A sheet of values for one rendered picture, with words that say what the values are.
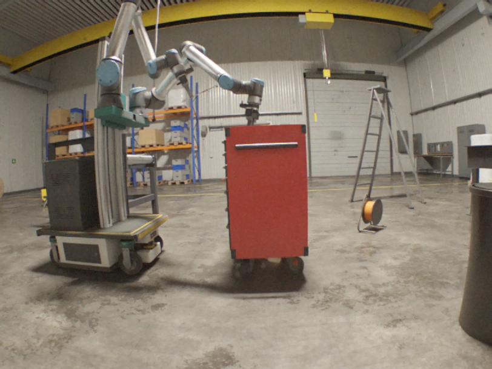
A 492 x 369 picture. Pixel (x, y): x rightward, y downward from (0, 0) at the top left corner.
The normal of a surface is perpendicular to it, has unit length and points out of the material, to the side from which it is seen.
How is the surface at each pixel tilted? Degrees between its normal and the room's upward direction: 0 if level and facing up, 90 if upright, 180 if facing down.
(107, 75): 95
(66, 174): 90
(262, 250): 90
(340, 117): 90
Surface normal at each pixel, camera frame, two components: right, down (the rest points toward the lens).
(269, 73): -0.05, 0.08
